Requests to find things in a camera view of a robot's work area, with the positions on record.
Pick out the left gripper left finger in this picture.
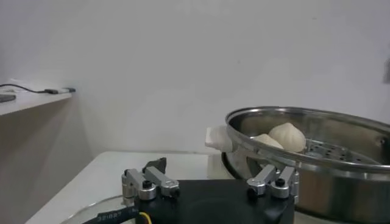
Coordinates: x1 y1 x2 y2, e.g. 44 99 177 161
121 156 180 208

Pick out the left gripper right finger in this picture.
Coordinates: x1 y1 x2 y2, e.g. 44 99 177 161
246 163 301 205

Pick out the white steamed baozi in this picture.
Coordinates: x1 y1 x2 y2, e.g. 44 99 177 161
251 133 284 150
268 122 307 153

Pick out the glass pot lid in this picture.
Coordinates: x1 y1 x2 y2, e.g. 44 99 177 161
60 194 138 224

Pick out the steel steamer basket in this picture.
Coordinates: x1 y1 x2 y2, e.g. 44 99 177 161
205 105 390 224

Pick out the white side desk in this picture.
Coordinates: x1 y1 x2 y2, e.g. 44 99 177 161
0 88 74 116

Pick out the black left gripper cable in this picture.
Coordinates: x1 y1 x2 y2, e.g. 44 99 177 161
82 206 153 224

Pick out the black usb cable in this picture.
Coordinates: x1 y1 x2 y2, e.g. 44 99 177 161
0 83 76 94

